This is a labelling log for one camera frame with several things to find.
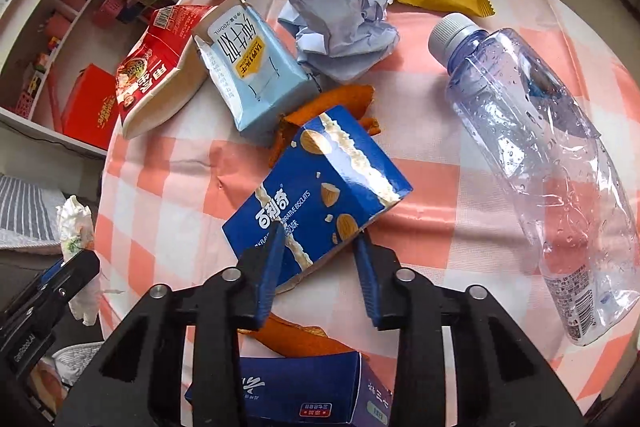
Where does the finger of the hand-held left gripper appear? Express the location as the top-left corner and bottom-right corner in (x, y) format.
(0, 249), (102, 334)

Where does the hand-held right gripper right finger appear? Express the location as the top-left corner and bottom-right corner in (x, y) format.
(353, 231), (587, 427)

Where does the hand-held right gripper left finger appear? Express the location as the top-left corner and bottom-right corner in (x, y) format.
(55, 235), (288, 427)

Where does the white tissue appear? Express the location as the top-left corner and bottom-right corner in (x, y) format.
(55, 196), (104, 327)

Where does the orange peel piece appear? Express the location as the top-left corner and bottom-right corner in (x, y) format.
(239, 311), (371, 363)
(270, 84), (381, 168)

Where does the blue biscuit box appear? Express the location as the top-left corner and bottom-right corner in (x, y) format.
(222, 105), (414, 294)

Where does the white woven basket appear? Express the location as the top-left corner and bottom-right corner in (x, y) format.
(51, 341), (104, 384)

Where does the grey striped cloth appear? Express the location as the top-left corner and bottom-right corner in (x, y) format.
(0, 174), (67, 254)

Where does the dark blue tissue box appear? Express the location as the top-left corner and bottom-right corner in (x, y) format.
(184, 351), (394, 427)

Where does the red cardboard box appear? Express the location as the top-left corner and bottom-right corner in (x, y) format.
(60, 63), (124, 152)

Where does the light blue milk carton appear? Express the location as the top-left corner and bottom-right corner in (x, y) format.
(192, 0), (321, 138)

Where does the red instant noodle cup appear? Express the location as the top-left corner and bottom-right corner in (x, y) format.
(115, 4), (219, 140)

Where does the clear plastic bottle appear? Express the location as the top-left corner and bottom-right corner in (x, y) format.
(427, 13), (640, 347)

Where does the white shelf unit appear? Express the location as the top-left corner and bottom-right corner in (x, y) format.
(0, 0), (168, 158)

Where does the pink storage basket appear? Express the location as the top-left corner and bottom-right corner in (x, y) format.
(91, 0), (127, 28)

